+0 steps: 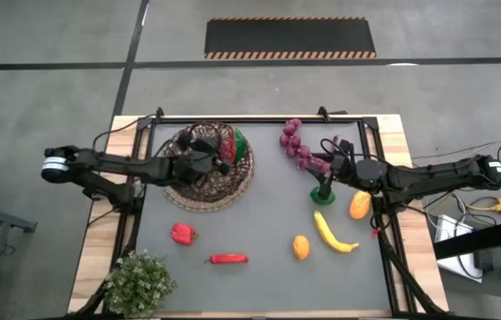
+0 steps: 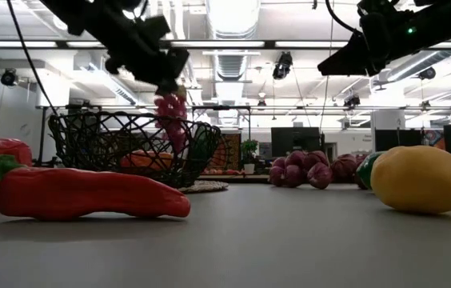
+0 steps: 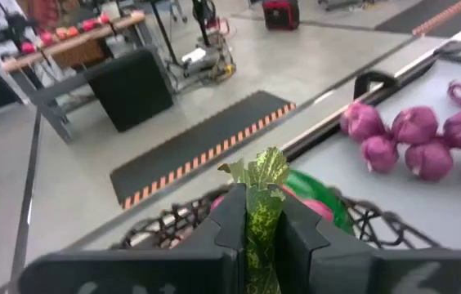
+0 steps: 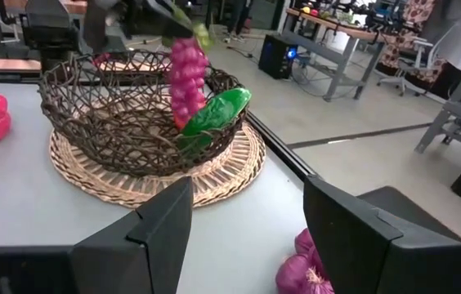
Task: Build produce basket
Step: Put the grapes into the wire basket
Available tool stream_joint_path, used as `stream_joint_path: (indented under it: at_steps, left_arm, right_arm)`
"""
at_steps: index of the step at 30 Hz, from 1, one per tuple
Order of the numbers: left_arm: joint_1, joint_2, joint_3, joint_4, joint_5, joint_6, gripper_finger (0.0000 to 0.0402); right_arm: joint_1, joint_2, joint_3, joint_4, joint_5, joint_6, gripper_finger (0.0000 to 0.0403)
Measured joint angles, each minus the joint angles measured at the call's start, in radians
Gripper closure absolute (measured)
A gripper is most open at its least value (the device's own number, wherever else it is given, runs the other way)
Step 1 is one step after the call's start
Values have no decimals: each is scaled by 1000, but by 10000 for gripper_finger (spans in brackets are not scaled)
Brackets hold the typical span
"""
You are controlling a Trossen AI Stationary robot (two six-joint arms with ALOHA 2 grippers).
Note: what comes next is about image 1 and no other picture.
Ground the long red chili pepper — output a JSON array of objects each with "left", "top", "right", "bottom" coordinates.
[{"left": 205, "top": 252, "right": 251, "bottom": 266}]

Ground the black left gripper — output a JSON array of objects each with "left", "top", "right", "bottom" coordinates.
[{"left": 172, "top": 138, "right": 233, "bottom": 184}]

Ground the grey floor cable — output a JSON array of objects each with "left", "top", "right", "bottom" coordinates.
[{"left": 410, "top": 136, "right": 501, "bottom": 162}]

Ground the orange mango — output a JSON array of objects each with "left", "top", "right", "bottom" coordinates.
[{"left": 348, "top": 189, "right": 373, "bottom": 221}]

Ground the red bell pepper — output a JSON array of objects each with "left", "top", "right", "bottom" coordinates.
[{"left": 170, "top": 221, "right": 198, "bottom": 247}]

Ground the yellow power splitter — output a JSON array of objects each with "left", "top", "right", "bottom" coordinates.
[{"left": 465, "top": 197, "right": 501, "bottom": 218}]

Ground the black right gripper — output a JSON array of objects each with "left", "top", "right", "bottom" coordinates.
[{"left": 310, "top": 153, "right": 361, "bottom": 199}]

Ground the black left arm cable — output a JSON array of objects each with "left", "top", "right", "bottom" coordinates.
[{"left": 91, "top": 113, "right": 159, "bottom": 153}]

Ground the black desk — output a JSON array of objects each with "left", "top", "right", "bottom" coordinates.
[{"left": 432, "top": 216, "right": 501, "bottom": 320}]

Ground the watermelon slice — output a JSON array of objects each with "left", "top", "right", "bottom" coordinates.
[{"left": 219, "top": 127, "right": 249, "bottom": 164}]

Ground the black wire basket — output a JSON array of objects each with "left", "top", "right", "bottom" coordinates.
[{"left": 162, "top": 120, "right": 255, "bottom": 202}]

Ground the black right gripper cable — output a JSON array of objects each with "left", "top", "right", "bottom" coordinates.
[{"left": 320, "top": 137, "right": 354, "bottom": 157}]

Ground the black hazard-striped floor mat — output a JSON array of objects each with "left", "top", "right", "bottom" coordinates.
[{"left": 203, "top": 16, "right": 378, "bottom": 60}]

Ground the black aluminium table frame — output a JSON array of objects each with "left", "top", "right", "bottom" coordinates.
[{"left": 112, "top": 113, "right": 449, "bottom": 319}]

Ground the black power adapter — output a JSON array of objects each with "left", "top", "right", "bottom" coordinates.
[{"left": 472, "top": 248, "right": 496, "bottom": 273}]

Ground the yellow lemon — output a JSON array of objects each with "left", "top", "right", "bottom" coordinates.
[{"left": 292, "top": 235, "right": 312, "bottom": 261}]

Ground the purple grape bunch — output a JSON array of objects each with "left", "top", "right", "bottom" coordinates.
[{"left": 279, "top": 117, "right": 334, "bottom": 174}]

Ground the yellow banana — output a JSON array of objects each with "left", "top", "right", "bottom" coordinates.
[{"left": 313, "top": 210, "right": 361, "bottom": 254}]

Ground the bushy green potted plant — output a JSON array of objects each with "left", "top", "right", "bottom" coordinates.
[{"left": 103, "top": 249, "right": 179, "bottom": 320}]

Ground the white box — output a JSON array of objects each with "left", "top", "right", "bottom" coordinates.
[{"left": 434, "top": 213, "right": 485, "bottom": 282}]

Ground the round woven placemat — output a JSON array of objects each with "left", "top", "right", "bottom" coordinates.
[{"left": 161, "top": 122, "right": 257, "bottom": 213}]

